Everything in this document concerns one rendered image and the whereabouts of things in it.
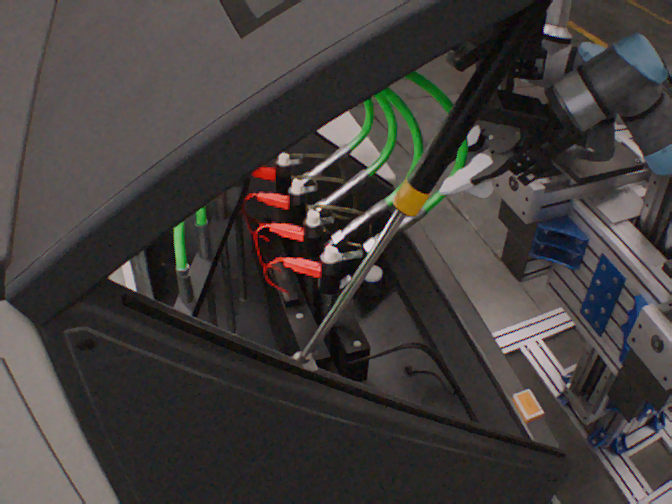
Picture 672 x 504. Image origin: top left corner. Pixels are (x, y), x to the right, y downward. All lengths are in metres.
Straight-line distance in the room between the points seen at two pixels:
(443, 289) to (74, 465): 0.77
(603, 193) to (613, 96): 0.70
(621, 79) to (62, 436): 0.72
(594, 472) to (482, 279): 1.07
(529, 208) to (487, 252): 1.38
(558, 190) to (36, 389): 1.16
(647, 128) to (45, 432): 0.75
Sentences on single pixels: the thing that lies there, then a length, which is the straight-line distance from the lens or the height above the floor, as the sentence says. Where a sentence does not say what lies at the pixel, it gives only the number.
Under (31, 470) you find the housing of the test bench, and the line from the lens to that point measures 0.54.
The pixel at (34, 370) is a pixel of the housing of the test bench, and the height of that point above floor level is 1.40.
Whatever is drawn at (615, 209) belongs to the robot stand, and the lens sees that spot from 1.46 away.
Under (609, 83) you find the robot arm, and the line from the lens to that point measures 0.82.
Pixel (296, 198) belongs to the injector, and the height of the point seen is 1.12.
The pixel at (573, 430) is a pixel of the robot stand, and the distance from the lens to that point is 1.95.
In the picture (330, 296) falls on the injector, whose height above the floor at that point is 1.06.
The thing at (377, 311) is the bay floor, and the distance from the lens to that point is 1.24.
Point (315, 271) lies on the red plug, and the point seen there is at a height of 1.10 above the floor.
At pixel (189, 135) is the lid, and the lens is 0.32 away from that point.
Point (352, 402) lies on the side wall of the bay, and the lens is 0.54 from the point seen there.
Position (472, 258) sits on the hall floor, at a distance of 2.69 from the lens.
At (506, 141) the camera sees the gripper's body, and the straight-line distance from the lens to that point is 0.84.
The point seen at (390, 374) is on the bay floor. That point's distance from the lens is 1.14.
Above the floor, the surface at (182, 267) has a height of 1.16.
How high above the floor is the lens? 1.72
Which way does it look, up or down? 41 degrees down
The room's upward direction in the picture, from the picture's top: 3 degrees clockwise
